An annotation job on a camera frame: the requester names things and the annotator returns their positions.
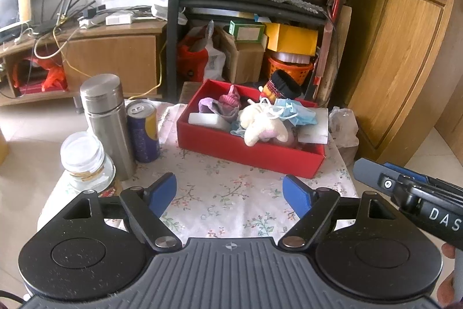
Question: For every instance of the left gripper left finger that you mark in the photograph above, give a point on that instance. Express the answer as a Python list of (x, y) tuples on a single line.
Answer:
[(144, 208)]

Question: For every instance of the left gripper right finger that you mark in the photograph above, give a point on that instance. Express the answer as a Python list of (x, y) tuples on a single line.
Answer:
[(314, 208)]

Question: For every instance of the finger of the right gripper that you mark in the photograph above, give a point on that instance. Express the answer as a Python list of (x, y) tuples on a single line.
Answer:
[(418, 176), (376, 176)]

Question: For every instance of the blue face mask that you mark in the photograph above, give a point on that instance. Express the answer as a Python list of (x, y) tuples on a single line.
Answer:
[(300, 115)]

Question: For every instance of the white plush bunny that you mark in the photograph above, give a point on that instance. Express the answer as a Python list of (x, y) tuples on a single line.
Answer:
[(262, 121)]

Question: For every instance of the white foam block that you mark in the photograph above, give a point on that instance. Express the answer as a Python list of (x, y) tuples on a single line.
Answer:
[(209, 120)]

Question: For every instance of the purple fuzzy cloth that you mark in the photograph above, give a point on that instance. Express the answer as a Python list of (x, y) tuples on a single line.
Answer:
[(209, 105)]

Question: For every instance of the black striped knit sock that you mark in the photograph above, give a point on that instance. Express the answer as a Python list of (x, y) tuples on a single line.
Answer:
[(280, 86)]

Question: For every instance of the pink knit sock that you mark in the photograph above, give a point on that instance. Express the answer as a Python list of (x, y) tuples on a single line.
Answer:
[(230, 102)]

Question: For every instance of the person's right hand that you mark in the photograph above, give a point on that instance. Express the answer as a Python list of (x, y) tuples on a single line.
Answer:
[(445, 292)]

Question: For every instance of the white plastic bag floor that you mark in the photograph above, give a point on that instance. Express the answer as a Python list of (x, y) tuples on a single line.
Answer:
[(343, 127)]

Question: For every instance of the floral tablecloth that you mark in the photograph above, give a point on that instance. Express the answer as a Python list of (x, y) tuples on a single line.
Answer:
[(215, 198)]

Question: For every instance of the glass jar white lid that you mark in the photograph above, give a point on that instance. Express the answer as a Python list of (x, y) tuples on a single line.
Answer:
[(86, 164)]

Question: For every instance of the blue yellow drink can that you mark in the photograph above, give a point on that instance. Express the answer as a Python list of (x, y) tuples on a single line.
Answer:
[(143, 130)]

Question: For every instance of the red cardboard box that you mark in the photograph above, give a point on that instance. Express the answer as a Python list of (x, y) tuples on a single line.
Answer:
[(303, 162)]

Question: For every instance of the stainless steel thermos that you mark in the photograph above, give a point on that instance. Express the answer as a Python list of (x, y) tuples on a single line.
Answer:
[(104, 106)]

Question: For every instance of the wooden display cabinet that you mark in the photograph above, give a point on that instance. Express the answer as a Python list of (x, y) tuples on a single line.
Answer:
[(401, 62)]

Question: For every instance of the orange plastic basket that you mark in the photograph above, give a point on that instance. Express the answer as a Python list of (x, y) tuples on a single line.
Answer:
[(297, 71)]

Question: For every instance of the red white plastic bag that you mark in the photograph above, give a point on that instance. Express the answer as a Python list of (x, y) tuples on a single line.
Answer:
[(197, 58)]

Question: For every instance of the brown cardboard box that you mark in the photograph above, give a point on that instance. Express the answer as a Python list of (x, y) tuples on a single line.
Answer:
[(243, 61)]

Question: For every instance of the yellow cardboard box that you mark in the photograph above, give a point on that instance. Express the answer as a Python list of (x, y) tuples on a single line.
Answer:
[(290, 39)]

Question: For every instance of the wooden TV cabinet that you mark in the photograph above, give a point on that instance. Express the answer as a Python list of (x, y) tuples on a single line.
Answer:
[(134, 52)]

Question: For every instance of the green white box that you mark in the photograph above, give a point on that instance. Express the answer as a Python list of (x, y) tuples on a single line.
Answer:
[(246, 32)]

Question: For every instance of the white power adapter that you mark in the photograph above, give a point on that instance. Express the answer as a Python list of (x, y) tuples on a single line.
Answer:
[(119, 18)]

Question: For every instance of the black wifi router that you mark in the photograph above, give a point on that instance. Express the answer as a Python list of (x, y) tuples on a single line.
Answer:
[(65, 10)]

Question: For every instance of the black metal shelf rack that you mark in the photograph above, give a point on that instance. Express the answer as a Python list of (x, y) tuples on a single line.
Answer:
[(253, 4)]

